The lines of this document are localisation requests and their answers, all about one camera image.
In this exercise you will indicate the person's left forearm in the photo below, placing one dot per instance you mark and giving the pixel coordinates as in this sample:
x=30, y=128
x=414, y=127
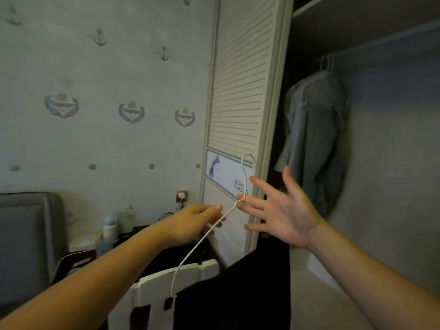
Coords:
x=86, y=281

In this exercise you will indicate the wall power socket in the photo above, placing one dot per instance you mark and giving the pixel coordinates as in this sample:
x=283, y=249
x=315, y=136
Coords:
x=182, y=196

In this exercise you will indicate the person's right forearm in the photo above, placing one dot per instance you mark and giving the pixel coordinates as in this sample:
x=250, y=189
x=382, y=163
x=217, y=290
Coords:
x=371, y=281

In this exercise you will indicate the grey padded headboard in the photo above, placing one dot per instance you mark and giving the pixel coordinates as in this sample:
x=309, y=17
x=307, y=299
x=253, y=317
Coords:
x=24, y=250

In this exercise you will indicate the person's right middle finger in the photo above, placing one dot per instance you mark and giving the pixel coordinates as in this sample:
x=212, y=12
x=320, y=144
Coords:
x=257, y=202

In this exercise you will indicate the person's right little finger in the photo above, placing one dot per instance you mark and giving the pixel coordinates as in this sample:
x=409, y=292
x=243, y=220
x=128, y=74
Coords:
x=256, y=227

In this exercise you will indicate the grey hanging shirt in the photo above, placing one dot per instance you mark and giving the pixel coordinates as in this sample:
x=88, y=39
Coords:
x=314, y=133

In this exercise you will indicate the person's right hand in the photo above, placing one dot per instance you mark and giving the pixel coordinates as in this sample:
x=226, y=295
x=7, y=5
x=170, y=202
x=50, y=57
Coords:
x=292, y=216

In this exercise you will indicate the black garment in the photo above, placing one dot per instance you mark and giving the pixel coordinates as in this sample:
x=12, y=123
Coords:
x=240, y=292

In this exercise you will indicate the clear bottle with blue cap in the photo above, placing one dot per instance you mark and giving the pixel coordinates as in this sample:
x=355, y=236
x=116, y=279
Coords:
x=107, y=237

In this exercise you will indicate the person's left thumb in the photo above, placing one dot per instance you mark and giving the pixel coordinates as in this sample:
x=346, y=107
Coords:
x=209, y=208

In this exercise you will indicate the wardrobe shelf board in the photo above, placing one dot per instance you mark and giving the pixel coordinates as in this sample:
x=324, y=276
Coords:
x=309, y=6

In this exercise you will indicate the white louvered wardrobe door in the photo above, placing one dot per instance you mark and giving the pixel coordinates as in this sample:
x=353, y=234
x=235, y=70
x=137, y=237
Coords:
x=240, y=82

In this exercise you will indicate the person's left hand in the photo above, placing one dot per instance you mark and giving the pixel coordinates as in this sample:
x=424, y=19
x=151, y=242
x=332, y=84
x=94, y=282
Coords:
x=185, y=226

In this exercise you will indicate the wardrobe clothes rail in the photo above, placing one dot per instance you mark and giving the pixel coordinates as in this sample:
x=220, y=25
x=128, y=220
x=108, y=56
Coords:
x=385, y=42

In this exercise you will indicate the person's right thumb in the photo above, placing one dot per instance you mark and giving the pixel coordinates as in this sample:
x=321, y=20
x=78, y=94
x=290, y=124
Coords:
x=290, y=182

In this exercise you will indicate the white wooden chair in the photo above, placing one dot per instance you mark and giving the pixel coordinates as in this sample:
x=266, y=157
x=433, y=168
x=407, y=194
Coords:
x=154, y=288

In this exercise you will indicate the dark bedside table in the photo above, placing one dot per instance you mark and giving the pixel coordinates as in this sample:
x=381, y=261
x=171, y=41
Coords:
x=165, y=256

